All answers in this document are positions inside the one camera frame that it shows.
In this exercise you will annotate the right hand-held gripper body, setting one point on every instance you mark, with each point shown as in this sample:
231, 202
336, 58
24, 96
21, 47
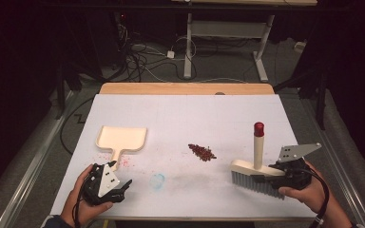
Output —
293, 175

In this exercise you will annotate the cream dustpan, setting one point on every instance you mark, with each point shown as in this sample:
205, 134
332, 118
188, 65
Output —
123, 137

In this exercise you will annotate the person's left hand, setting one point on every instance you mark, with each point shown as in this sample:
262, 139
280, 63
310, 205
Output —
76, 202

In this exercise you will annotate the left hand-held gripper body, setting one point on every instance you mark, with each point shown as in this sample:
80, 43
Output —
107, 183

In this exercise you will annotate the pile of red beans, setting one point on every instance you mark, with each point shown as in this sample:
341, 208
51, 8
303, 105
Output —
202, 152

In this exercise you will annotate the person's right hand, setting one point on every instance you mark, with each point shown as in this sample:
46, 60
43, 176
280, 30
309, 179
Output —
316, 193

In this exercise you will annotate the metal floor rail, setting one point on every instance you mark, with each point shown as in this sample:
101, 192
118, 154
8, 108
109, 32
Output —
339, 152
34, 164

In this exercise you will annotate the cream brush with red tip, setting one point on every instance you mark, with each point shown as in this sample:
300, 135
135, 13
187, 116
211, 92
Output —
258, 148

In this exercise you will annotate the white power strip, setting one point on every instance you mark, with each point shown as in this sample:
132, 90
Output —
299, 46

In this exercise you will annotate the wooden table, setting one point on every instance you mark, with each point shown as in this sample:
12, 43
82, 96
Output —
187, 88

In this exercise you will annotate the white board sheet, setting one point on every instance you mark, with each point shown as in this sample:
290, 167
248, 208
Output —
187, 110

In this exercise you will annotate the white power adapter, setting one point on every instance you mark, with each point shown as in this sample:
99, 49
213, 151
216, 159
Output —
170, 54

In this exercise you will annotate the black metal stand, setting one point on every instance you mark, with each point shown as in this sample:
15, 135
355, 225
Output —
61, 95
321, 95

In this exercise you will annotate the white table frame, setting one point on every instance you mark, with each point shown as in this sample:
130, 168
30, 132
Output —
228, 29

